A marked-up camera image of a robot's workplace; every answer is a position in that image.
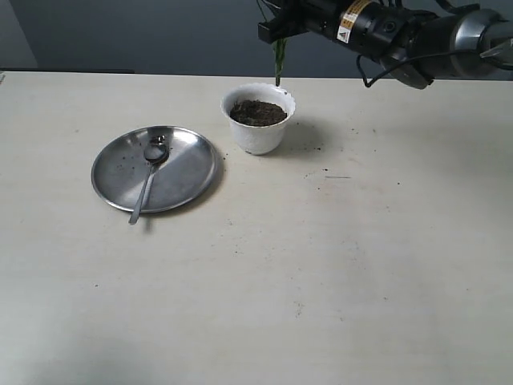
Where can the round stainless steel plate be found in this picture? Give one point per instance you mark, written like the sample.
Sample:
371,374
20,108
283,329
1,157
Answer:
119,170

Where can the stainless steel spork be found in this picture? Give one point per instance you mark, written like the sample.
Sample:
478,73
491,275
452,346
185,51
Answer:
155,153

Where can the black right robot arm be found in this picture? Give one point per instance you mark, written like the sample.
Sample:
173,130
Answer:
415,47

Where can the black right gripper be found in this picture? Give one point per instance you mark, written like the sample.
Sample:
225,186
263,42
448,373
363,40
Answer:
288,21

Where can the dark soil in pot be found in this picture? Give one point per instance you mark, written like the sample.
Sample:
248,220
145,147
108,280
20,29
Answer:
257,113

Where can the white plastic flower pot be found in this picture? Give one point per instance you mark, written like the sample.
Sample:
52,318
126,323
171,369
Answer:
258,140

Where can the red artificial anthurium flower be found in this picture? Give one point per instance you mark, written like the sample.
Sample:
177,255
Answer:
271,15

